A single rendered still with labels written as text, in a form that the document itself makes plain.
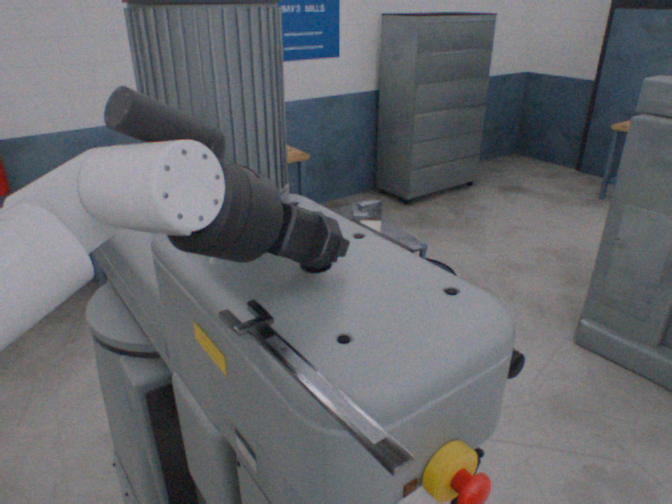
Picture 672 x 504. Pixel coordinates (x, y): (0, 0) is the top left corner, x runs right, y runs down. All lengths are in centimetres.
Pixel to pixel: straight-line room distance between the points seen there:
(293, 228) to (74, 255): 21
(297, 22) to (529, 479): 439
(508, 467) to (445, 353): 253
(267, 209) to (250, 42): 27
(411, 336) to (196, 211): 23
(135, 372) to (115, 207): 70
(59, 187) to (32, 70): 427
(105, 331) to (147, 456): 28
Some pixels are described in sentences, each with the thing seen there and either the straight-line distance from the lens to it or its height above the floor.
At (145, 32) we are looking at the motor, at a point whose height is 214.
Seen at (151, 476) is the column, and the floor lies 126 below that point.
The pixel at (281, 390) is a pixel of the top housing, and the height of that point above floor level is 186.
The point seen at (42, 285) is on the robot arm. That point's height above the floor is 202.
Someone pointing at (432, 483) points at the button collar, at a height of 177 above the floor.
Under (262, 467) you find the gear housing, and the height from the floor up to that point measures 169.
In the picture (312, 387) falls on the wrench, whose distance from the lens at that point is 42.
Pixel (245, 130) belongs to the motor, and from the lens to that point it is 69.
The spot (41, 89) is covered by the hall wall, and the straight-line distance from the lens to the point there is 472.
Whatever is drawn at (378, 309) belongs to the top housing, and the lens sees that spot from 53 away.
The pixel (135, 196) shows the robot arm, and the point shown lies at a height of 205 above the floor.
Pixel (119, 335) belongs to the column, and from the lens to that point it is 114.
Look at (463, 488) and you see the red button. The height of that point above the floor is 177.
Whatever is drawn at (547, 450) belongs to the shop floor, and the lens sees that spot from 314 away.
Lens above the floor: 217
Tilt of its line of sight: 27 degrees down
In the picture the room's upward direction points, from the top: straight up
